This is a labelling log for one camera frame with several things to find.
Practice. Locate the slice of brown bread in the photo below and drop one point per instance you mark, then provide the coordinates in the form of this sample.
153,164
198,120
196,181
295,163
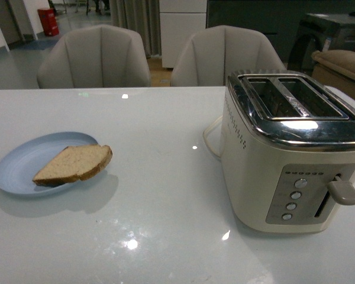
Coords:
74,163

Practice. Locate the light blue plastic plate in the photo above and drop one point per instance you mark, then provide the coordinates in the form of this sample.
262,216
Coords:
19,166

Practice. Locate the right beige upholstered chair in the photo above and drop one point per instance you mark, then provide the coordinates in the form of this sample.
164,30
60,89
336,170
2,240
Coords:
210,55

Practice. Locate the beige upholstered chair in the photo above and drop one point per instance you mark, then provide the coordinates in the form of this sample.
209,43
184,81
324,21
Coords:
210,55
100,56

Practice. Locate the cream and chrome toaster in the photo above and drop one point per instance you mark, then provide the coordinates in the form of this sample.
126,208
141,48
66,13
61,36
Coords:
287,151

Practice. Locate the left beige upholstered chair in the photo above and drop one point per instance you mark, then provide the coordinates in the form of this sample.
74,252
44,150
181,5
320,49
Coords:
100,56

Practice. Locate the white cabinet with drawers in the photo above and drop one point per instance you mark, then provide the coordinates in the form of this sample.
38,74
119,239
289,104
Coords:
179,19

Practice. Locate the beige curtain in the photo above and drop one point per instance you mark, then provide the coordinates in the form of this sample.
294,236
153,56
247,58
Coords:
142,17

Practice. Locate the dark grey kitchen counter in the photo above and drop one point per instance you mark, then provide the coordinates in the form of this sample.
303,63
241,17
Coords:
278,20

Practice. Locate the red box on floor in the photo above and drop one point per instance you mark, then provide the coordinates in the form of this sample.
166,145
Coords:
48,21

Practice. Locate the tan sofa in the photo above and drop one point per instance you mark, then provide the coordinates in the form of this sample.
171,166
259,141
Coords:
335,68

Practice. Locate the black glossy appliance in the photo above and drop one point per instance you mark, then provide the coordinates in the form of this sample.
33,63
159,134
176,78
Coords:
321,32

